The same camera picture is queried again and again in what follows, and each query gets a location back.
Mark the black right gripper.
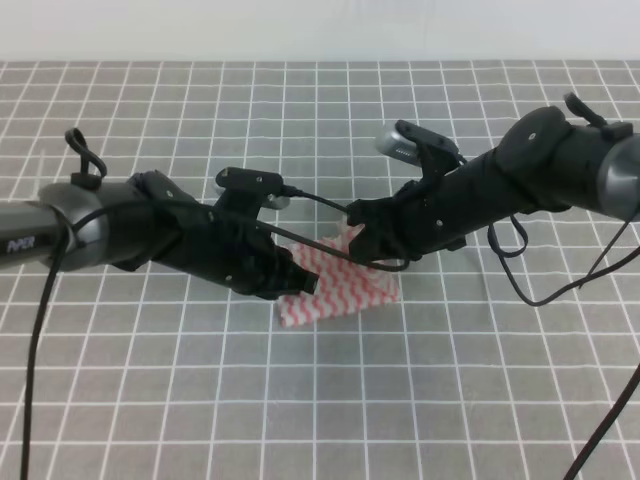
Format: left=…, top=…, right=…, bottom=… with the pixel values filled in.
left=347, top=180, right=467, bottom=261

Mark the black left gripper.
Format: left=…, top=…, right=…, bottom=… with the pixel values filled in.
left=152, top=209, right=319, bottom=300

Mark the pink white wavy towel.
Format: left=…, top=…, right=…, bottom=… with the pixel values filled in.
left=276, top=242, right=400, bottom=327

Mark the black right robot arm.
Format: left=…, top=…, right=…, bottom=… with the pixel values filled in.
left=347, top=93, right=639, bottom=261

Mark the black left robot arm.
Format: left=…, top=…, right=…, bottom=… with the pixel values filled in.
left=1, top=128, right=318, bottom=300

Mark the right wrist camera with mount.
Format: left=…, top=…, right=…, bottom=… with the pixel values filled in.
left=375, top=120, right=466, bottom=181

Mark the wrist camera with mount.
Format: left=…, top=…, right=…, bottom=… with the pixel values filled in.
left=215, top=167, right=290, bottom=219
left=375, top=120, right=466, bottom=181

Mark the black right camera cable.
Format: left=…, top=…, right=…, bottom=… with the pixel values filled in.
left=487, top=134, right=640, bottom=480

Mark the black camera cable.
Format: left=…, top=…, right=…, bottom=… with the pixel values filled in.
left=487, top=134, right=640, bottom=480
left=18, top=185, right=406, bottom=480

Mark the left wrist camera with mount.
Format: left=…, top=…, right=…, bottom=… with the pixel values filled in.
left=215, top=167, right=290, bottom=219

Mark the black left camera cable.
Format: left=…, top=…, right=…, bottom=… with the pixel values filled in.
left=18, top=185, right=406, bottom=480

